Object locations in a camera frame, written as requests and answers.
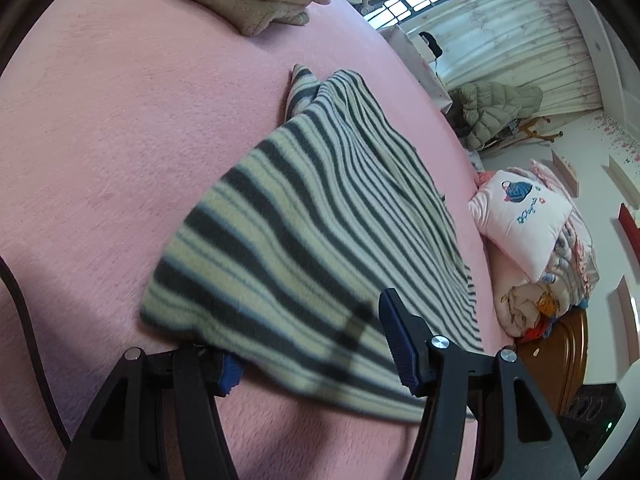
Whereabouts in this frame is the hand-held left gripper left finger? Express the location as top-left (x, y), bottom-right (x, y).
top-left (57, 344), bottom-right (246, 480)

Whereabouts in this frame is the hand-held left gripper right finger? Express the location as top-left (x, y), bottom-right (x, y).
top-left (377, 287), bottom-right (583, 480)

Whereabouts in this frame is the grey striped shirt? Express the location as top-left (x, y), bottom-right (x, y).
top-left (139, 64), bottom-right (485, 423)

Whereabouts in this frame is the brown wooden headboard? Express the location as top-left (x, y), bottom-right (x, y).
top-left (515, 304), bottom-right (591, 414)

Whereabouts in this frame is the pink printed pillow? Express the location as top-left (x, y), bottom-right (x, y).
top-left (468, 169), bottom-right (574, 284)

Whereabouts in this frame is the black speaker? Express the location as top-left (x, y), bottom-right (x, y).
top-left (556, 382), bottom-right (629, 477)

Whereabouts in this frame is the wooden coat rack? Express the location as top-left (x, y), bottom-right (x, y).
top-left (479, 116), bottom-right (564, 155)

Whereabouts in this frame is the olive puffer jacket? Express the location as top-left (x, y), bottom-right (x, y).
top-left (449, 82), bottom-right (544, 152)

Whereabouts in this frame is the small cloth-covered table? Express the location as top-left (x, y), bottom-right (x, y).
top-left (380, 25), bottom-right (452, 112)

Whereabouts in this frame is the pink bed sheet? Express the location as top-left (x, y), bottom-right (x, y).
top-left (0, 0), bottom-right (516, 480)

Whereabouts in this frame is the small black object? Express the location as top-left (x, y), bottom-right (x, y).
top-left (418, 32), bottom-right (446, 62)

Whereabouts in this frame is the pale floral curtain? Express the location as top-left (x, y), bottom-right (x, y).
top-left (405, 0), bottom-right (604, 117)

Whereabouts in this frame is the black cable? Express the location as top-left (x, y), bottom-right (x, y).
top-left (0, 254), bottom-right (74, 449)

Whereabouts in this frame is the pink wall shelf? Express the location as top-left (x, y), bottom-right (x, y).
top-left (617, 275), bottom-right (640, 334)
top-left (550, 148), bottom-right (582, 197)

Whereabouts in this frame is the red wall shelf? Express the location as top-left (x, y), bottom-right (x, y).
top-left (618, 203), bottom-right (640, 242)

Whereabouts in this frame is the white wall shelf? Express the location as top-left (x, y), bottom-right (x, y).
top-left (608, 154), bottom-right (640, 192)

